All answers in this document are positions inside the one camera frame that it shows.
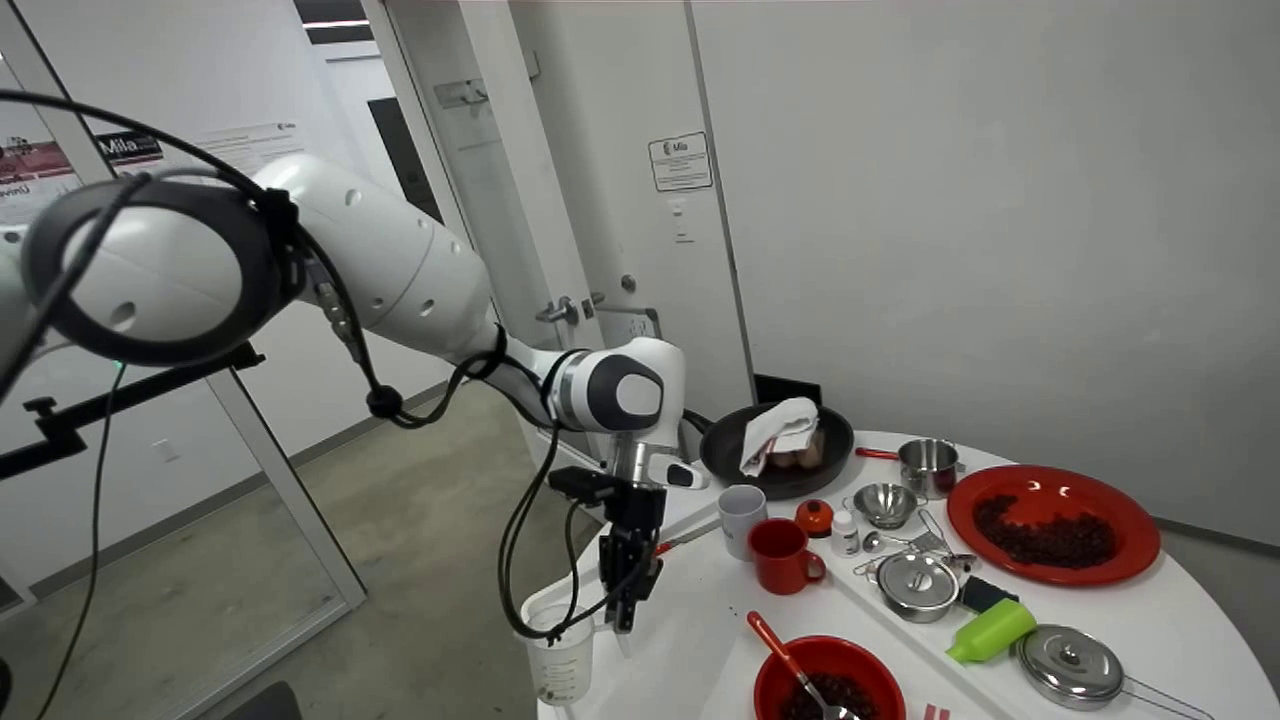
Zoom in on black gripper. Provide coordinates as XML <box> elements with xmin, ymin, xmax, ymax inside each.
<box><xmin>593</xmin><ymin>482</ymin><xmax>670</xmax><ymax>635</ymax></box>

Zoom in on clear plastic measuring jug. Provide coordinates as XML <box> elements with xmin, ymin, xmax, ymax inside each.
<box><xmin>515</xmin><ymin>586</ymin><xmax>603</xmax><ymax>707</ymax></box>

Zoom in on red plastic bowl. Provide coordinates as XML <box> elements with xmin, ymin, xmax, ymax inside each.
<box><xmin>746</xmin><ymin>631</ymin><xmax>913</xmax><ymax>720</ymax></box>

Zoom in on small metal bowl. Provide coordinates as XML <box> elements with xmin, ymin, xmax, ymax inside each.
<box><xmin>849</xmin><ymin>482</ymin><xmax>920</xmax><ymax>533</ymax></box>

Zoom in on red cup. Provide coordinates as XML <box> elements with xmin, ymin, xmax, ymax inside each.
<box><xmin>743</xmin><ymin>517</ymin><xmax>830</xmax><ymax>599</ymax></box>

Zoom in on small red round toy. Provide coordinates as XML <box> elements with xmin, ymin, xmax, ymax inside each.
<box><xmin>790</xmin><ymin>497</ymin><xmax>840</xmax><ymax>542</ymax></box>

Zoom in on white cloth with red stripes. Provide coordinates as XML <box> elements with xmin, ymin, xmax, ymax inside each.
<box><xmin>735</xmin><ymin>394</ymin><xmax>827</xmax><ymax>482</ymax></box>

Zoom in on black frying pan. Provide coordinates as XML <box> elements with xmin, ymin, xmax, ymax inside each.
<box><xmin>697</xmin><ymin>402</ymin><xmax>859</xmax><ymax>504</ymax></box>

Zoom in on small metal pot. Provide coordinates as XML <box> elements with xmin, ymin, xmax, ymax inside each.
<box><xmin>851</xmin><ymin>435</ymin><xmax>969</xmax><ymax>501</ymax></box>

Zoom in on wide coffee bean heap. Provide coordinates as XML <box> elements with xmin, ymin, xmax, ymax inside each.
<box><xmin>970</xmin><ymin>492</ymin><xmax>1125</xmax><ymax>573</ymax></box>

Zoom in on red plate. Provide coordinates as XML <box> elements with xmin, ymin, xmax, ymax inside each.
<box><xmin>945</xmin><ymin>460</ymin><xmax>1166</xmax><ymax>594</ymax></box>

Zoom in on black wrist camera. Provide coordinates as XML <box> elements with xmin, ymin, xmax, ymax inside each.
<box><xmin>544</xmin><ymin>460</ymin><xmax>630</xmax><ymax>510</ymax></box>

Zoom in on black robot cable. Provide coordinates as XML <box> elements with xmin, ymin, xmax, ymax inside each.
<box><xmin>295</xmin><ymin>251</ymin><xmax>630</xmax><ymax>650</ymax></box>

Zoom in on metal spoon with red handle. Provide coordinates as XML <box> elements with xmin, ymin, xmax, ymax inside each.
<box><xmin>743</xmin><ymin>608</ymin><xmax>856</xmax><ymax>720</ymax></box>

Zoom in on metal door handle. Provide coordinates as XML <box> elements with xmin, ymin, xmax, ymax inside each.
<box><xmin>536</xmin><ymin>291</ymin><xmax>599</xmax><ymax>333</ymax></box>

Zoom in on white wall sign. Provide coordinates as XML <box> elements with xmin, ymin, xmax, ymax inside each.
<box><xmin>643</xmin><ymin>129</ymin><xmax>715</xmax><ymax>198</ymax></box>

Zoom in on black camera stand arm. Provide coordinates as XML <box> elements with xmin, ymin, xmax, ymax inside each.
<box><xmin>0</xmin><ymin>336</ymin><xmax>269</xmax><ymax>485</ymax></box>

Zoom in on red wall poster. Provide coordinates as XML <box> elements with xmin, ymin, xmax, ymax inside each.
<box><xmin>0</xmin><ymin>134</ymin><xmax>85</xmax><ymax>191</ymax></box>

